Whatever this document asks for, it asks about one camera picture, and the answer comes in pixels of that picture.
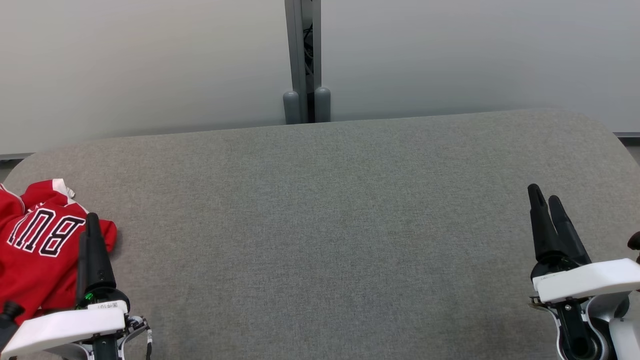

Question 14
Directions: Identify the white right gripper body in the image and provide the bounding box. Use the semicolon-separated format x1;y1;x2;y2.
530;256;640;305

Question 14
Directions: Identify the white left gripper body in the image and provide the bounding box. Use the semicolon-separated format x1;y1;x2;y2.
0;287;132;357

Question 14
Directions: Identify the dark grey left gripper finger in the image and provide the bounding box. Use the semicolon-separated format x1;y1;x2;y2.
82;212;117;301
77;233;88;301

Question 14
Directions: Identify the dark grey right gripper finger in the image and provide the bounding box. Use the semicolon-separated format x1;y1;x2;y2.
527;183;564;264
548;194;592;266

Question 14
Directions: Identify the red jersey with white sleeves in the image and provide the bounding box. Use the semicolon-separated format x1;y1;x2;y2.
0;184;118;326

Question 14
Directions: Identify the grey cylindrical post foot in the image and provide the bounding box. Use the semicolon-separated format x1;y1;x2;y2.
314;86;332;123
282;90;301;125

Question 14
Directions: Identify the grey partition post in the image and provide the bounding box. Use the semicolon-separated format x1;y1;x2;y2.
284;0;322;124

